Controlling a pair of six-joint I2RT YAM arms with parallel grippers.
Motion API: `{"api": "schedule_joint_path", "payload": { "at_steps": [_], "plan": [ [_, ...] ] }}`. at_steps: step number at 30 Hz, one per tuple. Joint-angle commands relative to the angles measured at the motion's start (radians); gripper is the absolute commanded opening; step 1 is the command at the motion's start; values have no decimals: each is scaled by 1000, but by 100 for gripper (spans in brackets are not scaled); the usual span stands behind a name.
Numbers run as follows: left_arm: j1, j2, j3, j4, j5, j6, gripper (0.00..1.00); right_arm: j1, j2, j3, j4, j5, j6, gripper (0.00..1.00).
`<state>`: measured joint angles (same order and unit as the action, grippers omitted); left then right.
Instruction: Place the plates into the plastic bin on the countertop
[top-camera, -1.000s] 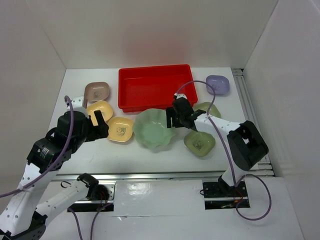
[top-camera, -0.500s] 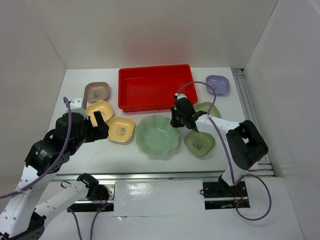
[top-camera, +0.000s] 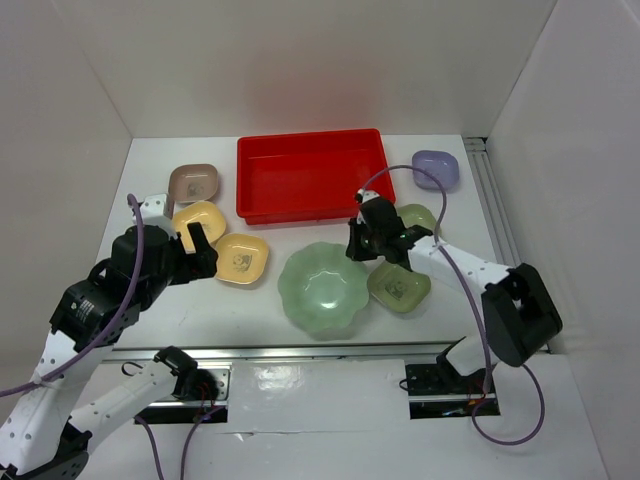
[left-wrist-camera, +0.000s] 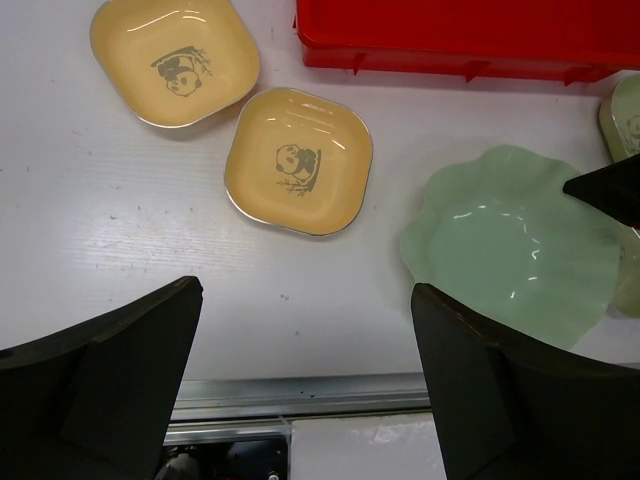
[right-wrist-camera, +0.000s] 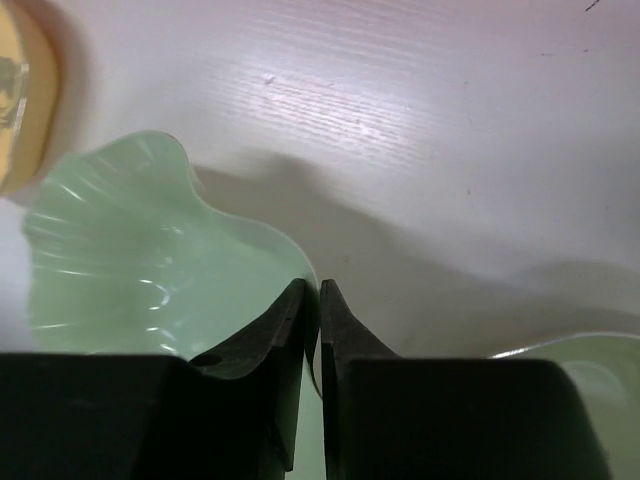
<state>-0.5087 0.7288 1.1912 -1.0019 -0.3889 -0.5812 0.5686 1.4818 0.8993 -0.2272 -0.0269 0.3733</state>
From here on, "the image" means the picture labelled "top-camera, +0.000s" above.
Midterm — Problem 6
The aluminium mounting rail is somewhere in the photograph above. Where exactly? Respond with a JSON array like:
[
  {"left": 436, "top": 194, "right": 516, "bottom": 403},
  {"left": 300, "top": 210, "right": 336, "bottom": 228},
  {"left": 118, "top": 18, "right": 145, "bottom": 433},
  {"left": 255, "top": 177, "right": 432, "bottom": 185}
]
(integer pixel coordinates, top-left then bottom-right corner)
[{"left": 97, "top": 339, "right": 546, "bottom": 364}]

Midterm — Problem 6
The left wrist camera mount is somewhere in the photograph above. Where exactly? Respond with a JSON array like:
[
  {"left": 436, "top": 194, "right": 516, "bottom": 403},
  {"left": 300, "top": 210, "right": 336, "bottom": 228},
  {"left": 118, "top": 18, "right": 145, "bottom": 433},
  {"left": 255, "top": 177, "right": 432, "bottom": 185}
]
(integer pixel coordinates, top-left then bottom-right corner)
[{"left": 136, "top": 193, "right": 172, "bottom": 228}]

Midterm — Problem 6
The yellow square panda plate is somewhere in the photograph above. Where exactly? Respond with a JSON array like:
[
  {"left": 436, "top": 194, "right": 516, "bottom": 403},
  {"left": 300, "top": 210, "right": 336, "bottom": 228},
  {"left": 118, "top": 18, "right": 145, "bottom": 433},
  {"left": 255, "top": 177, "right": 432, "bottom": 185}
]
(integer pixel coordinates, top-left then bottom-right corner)
[{"left": 214, "top": 233, "right": 270, "bottom": 288}]

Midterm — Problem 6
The red plastic bin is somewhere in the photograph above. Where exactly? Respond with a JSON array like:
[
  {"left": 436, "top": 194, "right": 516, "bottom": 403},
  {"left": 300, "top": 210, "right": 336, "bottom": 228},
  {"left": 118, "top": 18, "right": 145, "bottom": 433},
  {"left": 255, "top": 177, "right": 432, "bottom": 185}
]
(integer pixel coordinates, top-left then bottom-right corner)
[{"left": 236, "top": 129, "right": 388, "bottom": 225}]

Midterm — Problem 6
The large green scalloped bowl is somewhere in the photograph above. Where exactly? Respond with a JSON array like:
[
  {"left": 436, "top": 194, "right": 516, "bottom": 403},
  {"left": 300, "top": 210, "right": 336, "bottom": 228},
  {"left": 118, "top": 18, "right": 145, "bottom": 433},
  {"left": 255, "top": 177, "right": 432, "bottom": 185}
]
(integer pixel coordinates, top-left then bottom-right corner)
[{"left": 277, "top": 242, "right": 370, "bottom": 341}]

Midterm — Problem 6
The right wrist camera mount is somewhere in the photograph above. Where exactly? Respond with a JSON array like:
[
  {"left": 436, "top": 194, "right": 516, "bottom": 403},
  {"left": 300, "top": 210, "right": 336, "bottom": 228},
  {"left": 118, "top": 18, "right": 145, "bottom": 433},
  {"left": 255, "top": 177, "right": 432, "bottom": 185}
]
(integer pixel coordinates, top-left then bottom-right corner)
[{"left": 355, "top": 188, "right": 380, "bottom": 205}]

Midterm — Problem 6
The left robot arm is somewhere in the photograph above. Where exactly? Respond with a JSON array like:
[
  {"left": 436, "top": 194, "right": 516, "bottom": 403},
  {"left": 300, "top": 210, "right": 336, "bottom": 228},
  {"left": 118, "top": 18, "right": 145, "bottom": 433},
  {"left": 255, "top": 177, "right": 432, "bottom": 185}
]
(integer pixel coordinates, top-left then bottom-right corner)
[{"left": 1, "top": 223, "right": 218, "bottom": 479}]

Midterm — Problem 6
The purple square panda plate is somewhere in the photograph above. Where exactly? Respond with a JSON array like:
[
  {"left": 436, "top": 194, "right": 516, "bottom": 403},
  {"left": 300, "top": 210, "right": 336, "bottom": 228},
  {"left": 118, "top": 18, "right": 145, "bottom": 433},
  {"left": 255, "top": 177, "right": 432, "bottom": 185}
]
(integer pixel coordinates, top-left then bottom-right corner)
[{"left": 411, "top": 150, "right": 460, "bottom": 190}]

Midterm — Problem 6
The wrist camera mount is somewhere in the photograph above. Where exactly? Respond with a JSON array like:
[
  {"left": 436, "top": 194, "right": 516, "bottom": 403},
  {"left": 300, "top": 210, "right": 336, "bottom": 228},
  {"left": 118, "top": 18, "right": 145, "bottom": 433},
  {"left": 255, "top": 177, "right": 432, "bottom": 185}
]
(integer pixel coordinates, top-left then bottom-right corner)
[
  {"left": 136, "top": 193, "right": 172, "bottom": 228},
  {"left": 355, "top": 188, "right": 380, "bottom": 205}
]

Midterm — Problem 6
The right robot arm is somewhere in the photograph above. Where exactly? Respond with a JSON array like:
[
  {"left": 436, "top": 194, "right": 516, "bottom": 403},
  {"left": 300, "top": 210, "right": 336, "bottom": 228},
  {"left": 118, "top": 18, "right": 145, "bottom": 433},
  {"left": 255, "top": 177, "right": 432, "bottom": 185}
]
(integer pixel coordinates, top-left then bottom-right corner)
[{"left": 346, "top": 189, "right": 563, "bottom": 392}]

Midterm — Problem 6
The pink square panda plate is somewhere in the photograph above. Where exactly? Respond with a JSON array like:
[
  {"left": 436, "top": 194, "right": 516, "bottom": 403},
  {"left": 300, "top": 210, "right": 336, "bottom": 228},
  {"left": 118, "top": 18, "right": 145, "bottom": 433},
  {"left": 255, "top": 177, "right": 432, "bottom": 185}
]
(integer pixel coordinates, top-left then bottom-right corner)
[{"left": 168, "top": 164, "right": 219, "bottom": 204}]

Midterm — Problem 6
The green square panda plate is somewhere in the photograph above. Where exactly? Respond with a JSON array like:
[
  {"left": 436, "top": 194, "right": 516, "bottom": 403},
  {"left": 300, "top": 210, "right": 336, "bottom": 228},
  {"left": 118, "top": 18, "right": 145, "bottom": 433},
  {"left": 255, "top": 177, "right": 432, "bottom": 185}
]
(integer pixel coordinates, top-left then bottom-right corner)
[{"left": 367, "top": 262, "right": 431, "bottom": 314}]

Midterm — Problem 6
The green square plate upper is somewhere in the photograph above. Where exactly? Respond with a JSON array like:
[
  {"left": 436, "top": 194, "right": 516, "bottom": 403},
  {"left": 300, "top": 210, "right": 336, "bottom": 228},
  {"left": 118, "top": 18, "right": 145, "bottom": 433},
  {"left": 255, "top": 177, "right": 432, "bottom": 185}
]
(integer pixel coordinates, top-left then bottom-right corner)
[{"left": 396, "top": 204, "right": 436, "bottom": 231}]

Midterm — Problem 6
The yellow square plate upper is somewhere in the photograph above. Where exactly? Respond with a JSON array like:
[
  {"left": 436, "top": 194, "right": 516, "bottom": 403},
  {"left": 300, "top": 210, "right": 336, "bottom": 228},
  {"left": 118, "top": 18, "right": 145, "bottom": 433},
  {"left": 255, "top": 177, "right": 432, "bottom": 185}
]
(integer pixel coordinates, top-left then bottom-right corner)
[{"left": 172, "top": 201, "right": 227, "bottom": 253}]

